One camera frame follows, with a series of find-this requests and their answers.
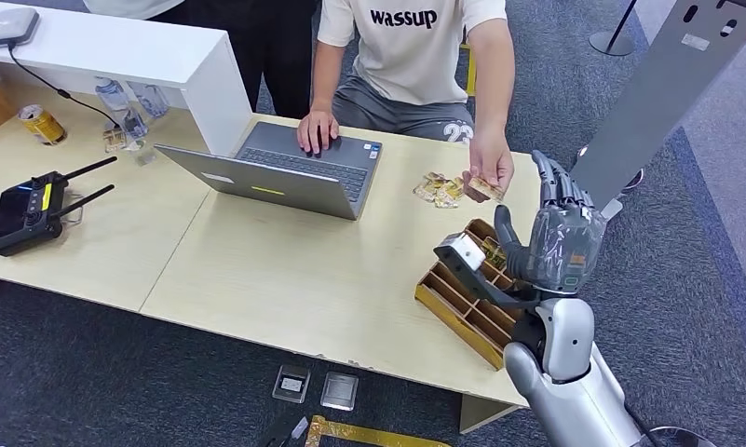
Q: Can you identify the clear plastic water bottle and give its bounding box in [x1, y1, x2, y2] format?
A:
[129, 81, 170, 120]
[94, 76, 150, 142]

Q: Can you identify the person's right hand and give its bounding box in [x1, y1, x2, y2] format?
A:
[296, 109, 341, 156]

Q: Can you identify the black power cable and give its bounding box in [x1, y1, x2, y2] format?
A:
[7, 43, 123, 129]

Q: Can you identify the black remote controller with antennas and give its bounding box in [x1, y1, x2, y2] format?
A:
[0, 156, 119, 259]

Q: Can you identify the pale desk leg panel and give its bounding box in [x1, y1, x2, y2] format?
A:
[458, 393, 529, 436]

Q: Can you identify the grey flat device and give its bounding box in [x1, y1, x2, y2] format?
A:
[0, 7, 41, 48]

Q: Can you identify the seated person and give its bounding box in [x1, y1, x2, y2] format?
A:
[296, 0, 517, 205]

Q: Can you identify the white desk riser shelf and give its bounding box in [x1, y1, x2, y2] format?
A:
[0, 0, 254, 157]

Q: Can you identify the wooden slotted card rack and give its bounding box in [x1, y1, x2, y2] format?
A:
[414, 218, 529, 372]

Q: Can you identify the autumn road print card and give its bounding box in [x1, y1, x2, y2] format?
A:
[482, 237, 509, 270]

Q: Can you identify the yellow drink can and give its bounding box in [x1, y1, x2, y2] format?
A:
[17, 103, 68, 147]

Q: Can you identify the grey metal sign panel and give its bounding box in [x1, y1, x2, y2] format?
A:
[569, 0, 746, 212]

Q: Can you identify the standing person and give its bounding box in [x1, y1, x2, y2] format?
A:
[82, 0, 322, 121]

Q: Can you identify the person's left hand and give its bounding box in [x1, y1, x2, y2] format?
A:
[461, 132, 516, 205]

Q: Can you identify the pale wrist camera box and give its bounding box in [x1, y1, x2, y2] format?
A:
[432, 231, 489, 274]

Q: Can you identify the grey open laptop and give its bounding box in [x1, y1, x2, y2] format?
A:
[155, 121, 385, 222]

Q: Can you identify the small grey floor box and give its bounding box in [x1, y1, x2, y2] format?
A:
[319, 371, 360, 413]

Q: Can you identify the gold frame strip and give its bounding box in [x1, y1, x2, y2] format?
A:
[305, 414, 454, 447]

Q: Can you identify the small card packet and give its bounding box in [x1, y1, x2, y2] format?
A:
[102, 128, 129, 155]

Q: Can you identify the black stanchion pole with base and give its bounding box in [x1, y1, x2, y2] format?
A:
[588, 0, 639, 58]

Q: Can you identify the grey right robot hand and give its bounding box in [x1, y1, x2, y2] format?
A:
[493, 149, 609, 295]

